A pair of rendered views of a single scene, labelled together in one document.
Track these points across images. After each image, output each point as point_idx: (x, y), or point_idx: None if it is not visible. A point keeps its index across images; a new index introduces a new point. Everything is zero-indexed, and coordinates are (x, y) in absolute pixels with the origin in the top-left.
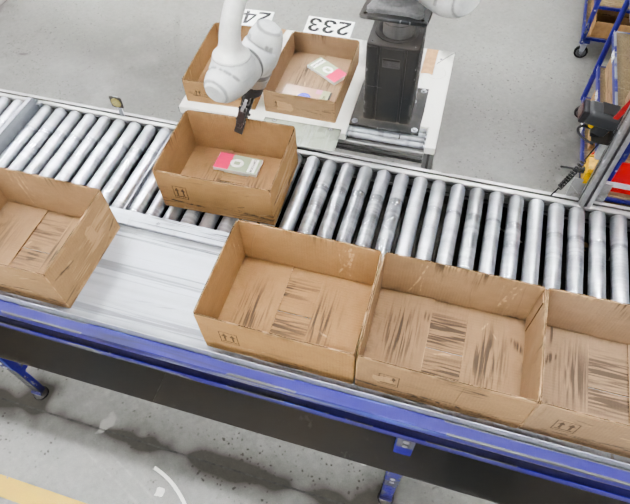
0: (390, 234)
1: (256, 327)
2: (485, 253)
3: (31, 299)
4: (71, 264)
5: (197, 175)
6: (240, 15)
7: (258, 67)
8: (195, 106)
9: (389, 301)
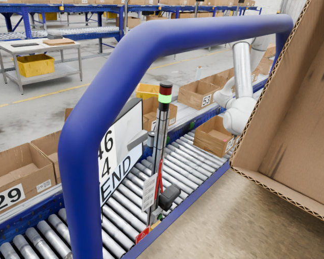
0: (173, 166)
1: (150, 117)
2: None
3: None
4: (184, 95)
5: (222, 136)
6: (229, 81)
7: (225, 102)
8: None
9: None
